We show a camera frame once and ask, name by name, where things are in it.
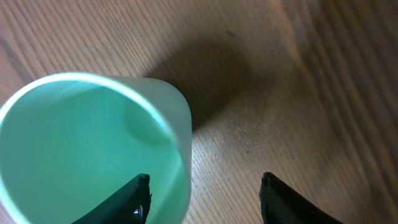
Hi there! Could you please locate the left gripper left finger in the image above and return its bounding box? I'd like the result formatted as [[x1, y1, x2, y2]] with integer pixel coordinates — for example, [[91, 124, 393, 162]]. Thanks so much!
[[73, 174, 152, 224]]

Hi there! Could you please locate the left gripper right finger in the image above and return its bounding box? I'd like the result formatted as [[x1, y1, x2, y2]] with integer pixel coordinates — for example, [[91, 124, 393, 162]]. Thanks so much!
[[259, 172, 341, 224]]

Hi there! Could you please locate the mint green cup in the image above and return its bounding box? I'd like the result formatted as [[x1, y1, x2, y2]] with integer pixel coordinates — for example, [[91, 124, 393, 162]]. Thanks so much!
[[1, 72, 192, 223]]

